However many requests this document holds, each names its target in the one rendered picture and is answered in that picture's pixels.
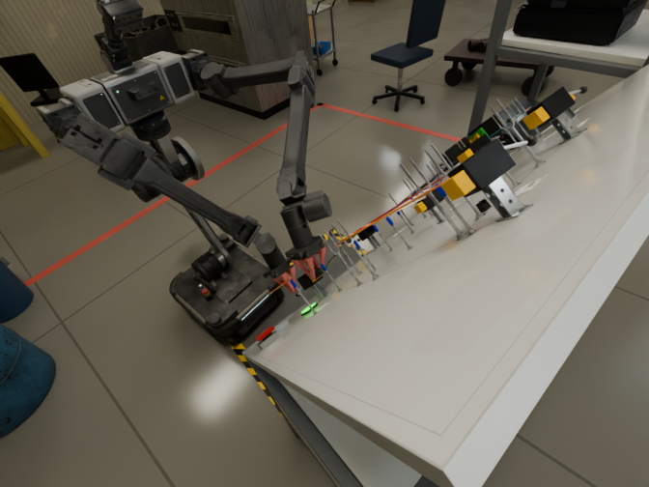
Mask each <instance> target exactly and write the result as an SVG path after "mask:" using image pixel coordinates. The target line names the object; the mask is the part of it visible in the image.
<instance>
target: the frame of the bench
mask: <svg viewBox="0 0 649 487"><path fill-rule="evenodd" d="M255 373H256V374H257V376H258V377H259V379H260V381H261V382H262V384H263V385H264V387H265V388H266V390H267V392H268V394H269V395H270V397H271V399H272V400H273V402H274V403H275V405H276V407H277V408H278V410H279V411H280V413H281V414H282V416H283V417H284V418H285V420H286V421H287V423H288V425H289V426H290V428H291V429H292V431H293V432H294V434H295V435H296V437H297V438H298V439H301V440H302V442H303V443H304V444H305V446H306V447H307V448H308V450H309V451H310V452H311V454H312V455H313V456H314V458H315V459H316V460H317V462H318V463H319V464H320V466H321V467H322V469H323V470H324V472H325V473H326V474H327V476H328V477H329V478H330V480H331V481H332V482H333V484H334V485H335V486H336V487H337V485H336V484H335V483H334V481H333V480H332V479H331V477H330V476H329V474H328V473H327V472H326V470H325V469H324V467H323V466H322V465H321V463H320V462H319V461H318V459H317V458H316V457H315V455H314V454H313V453H312V451H311V450H310V449H309V447H308V446H307V445H306V443H305V442H304V441H303V439H302V438H301V437H300V435H299V434H298V433H297V431H296V430H295V428H294V427H293V426H292V424H291V423H290V422H289V420H288V419H287V418H286V417H285V416H284V415H283V413H282V411H281V410H280V408H279V407H278V405H277V403H276V402H275V400H276V401H277V402H278V404H279V405H280V406H281V408H282V409H283V410H284V412H285V413H286V414H287V416H288V417H289V418H290V420H291V421H292V422H293V424H294V425H295V426H296V428H297V429H298V431H299V432H300V433H301V435H302V436H303V437H304V439H305V440H306V441H307V442H308V443H309V444H310V445H311V447H312V448H313V449H314V451H315V452H316V453H317V455H318V456H319V457H320V459H321V460H322V461H323V463H324V464H325V466H326V467H327V468H328V470H329V471H330V472H331V474H332V475H333V476H334V478H335V479H336V480H337V482H338V483H339V484H340V486H341V487H362V485H361V484H360V483H359V482H358V480H357V479H356V478H355V477H354V475H353V474H352V473H351V471H350V470H349V469H348V468H347V466H346V465H345V464H344V462H343V461H342V460H341V459H340V457H339V456H338V455H337V454H336V452H335V451H334V450H333V449H332V447H331V446H330V445H329V444H328V442H327V441H326V440H325V438H324V437H323V436H322V435H321V433H320V432H319V431H318V429H317V428H316V427H315V426H314V424H313V423H312V422H311V421H310V419H309V418H308V417H307V416H306V414H305V413H304V412H303V411H302V409H301V408H300V407H299V406H298V404H297V403H296V401H295V400H294V399H293V398H292V396H291V395H290V394H289V393H288V391H287V390H286V389H285V388H284V387H283V386H282V385H281V384H280V382H279V381H278V380H277V379H276V378H275V377H274V376H272V375H271V374H269V373H268V372H267V371H266V370H264V369H263V368H261V367H260V368H259V369H257V370H256V371H255ZM271 394H272V395H271ZM272 396H273V397H274V398H275V400H274V398H273V397H272Z"/></svg>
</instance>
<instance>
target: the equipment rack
mask: <svg viewBox="0 0 649 487"><path fill-rule="evenodd" d="M511 4H512V0H497V2H496V7H495V11H494V19H493V23H492V28H491V32H490V36H489V40H488V45H487V49H486V54H485V58H484V63H483V67H482V70H481V75H480V79H479V84H478V88H477V93H476V97H475V102H474V105H473V110H472V114H471V118H470V123H469V127H468V132H467V136H466V138H467V140H468V138H469V135H468V134H469V133H470V132H471V131H473V130H474V129H475V128H477V127H478V126H479V125H480V124H481V123H482V120H483V116H484V112H485V108H486V104H487V100H488V96H489V92H490V89H491V85H492V81H493V77H494V70H495V66H496V62H497V58H498V56H500V57H505V58H511V59H517V60H523V61H527V62H533V63H539V66H538V69H537V71H536V74H535V77H534V80H533V83H532V86H531V89H530V92H529V95H528V99H529V100H537V98H538V96H539V93H540V90H541V87H542V85H543V82H544V79H545V76H546V73H547V71H548V68H549V66H556V67H561V68H567V69H572V70H578V71H584V72H594V73H599V74H605V75H611V76H616V77H622V78H627V77H629V76H630V75H632V74H633V73H635V72H637V71H639V70H640V69H642V68H644V67H645V66H647V65H648V64H649V10H643V11H642V13H641V15H640V17H639V19H638V21H637V23H636V24H635V25H634V26H633V27H632V28H631V29H629V30H628V31H627V32H626V33H624V34H623V35H622V36H621V37H620V38H618V39H617V40H616V41H615V42H613V43H611V44H610V45H606V44H605V45H598V44H597V43H583V42H574V41H566V40H559V39H550V38H542V37H534V36H520V35H518V34H514V32H513V28H512V29H510V30H508V31H506V32H504V31H505V27H506V23H507V19H508V15H509V12H510V8H511ZM509 46H513V47H509ZM514 47H519V48H514ZM520 48H525V49H520ZM527 49H532V50H538V51H532V50H527ZM539 51H544V52H539ZM553 53H557V54H563V55H557V54H553ZM564 55H570V56H576V57H582V58H588V59H595V60H602V61H607V62H601V61H595V60H588V59H582V58H576V57H570V56H564ZM608 62H614V63H620V64H627V65H633V66H640V67H642V68H639V67H633V66H626V65H620V64H613V63H608Z"/></svg>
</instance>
